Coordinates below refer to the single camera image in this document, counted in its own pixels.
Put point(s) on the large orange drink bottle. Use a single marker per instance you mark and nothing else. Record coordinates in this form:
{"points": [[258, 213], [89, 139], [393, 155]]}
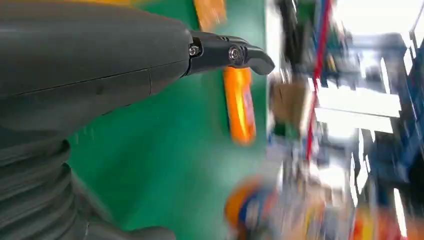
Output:
{"points": [[246, 205]]}

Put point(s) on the green table mat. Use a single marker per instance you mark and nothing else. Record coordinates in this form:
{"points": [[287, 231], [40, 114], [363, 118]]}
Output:
{"points": [[172, 159]]}

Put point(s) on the ribbed grey left robot arm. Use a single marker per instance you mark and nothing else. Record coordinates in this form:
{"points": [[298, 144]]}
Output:
{"points": [[33, 192]]}

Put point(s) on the brown cardboard box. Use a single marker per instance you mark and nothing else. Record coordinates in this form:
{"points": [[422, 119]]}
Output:
{"points": [[288, 102]]}

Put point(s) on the red metal bar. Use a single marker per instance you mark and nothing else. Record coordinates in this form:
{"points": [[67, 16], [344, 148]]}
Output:
{"points": [[318, 66]]}

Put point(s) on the blue metal frame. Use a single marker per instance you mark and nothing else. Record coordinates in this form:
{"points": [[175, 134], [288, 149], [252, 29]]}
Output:
{"points": [[414, 99]]}

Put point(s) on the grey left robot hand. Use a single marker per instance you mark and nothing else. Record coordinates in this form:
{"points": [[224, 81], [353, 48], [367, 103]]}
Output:
{"points": [[82, 56]]}

